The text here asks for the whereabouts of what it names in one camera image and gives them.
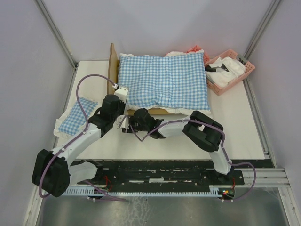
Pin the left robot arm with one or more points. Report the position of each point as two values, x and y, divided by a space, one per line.
53 171

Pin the wooden pet bed frame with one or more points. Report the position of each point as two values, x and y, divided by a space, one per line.
113 72

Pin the pink crumpled cloth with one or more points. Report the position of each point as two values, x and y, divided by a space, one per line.
197 48

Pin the white slotted cable duct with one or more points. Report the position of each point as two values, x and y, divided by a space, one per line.
87 190

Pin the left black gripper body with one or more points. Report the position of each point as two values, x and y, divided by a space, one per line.
122 107

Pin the white cloth in basket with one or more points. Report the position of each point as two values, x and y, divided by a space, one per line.
222 79

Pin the right aluminium corner post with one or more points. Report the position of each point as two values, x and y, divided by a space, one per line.
262 27

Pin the blue checkered mattress cushion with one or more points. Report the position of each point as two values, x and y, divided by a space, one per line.
175 83

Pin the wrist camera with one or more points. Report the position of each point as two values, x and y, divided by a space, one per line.
122 122
121 92

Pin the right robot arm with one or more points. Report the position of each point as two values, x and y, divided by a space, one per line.
204 132

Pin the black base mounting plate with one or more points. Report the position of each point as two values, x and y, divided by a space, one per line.
130 176

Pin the left aluminium corner post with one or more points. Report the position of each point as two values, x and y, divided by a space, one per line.
55 31

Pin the black white object in basket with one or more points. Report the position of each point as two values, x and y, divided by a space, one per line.
221 68

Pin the aluminium corner post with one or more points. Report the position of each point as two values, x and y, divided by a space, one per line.
262 27
55 31

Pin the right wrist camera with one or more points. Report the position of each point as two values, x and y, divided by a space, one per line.
122 122

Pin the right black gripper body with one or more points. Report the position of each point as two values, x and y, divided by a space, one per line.
138 127

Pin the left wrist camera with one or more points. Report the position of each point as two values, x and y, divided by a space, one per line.
121 92

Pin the small blue checkered pillow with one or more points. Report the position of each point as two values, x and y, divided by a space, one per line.
72 120

